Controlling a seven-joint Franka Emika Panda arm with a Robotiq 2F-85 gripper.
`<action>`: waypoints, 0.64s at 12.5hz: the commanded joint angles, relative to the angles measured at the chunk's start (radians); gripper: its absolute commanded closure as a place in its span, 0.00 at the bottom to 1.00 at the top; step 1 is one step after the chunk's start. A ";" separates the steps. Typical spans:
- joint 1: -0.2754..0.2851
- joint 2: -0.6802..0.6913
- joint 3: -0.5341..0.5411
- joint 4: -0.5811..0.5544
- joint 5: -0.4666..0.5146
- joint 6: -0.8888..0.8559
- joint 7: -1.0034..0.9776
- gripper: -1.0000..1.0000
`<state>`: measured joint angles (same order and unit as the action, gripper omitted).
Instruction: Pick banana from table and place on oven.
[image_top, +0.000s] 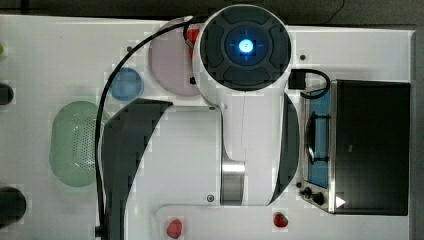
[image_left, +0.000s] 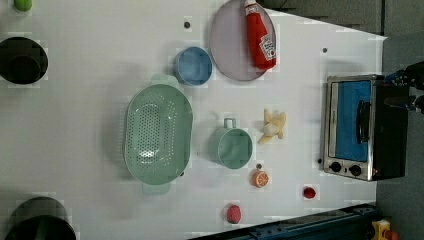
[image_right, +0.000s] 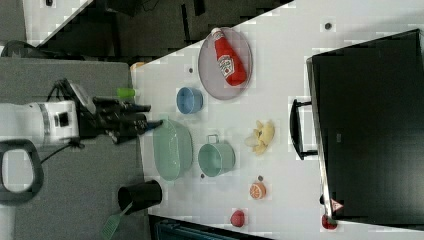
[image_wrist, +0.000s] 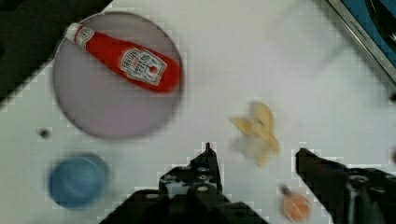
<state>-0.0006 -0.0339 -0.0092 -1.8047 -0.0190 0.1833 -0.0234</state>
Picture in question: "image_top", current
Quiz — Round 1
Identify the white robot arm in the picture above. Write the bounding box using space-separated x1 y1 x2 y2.
100 4 292 240

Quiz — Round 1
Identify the red plush ketchup bottle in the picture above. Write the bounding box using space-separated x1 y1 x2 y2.
187 29 200 57

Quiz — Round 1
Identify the red plush strawberry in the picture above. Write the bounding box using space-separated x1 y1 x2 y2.
273 213 288 228

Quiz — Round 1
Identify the black cylinder upper left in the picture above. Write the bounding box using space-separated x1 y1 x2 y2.
0 83 14 105

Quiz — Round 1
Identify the green perforated colander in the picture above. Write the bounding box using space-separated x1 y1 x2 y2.
49 101 98 187

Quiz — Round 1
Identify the black steel toaster oven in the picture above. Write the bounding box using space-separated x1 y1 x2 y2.
299 80 410 216

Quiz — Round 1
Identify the black cylinder lower left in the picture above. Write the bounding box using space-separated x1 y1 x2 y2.
0 187 27 228

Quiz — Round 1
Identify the black cylinder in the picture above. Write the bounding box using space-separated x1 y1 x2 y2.
0 83 14 105
0 187 27 228

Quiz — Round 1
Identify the pink round plate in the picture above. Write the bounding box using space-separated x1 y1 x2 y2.
148 27 200 97

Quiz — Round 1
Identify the blue small bowl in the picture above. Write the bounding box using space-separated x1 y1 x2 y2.
109 68 144 101

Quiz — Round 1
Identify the pink plush raspberry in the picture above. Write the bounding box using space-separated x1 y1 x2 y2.
166 219 183 239

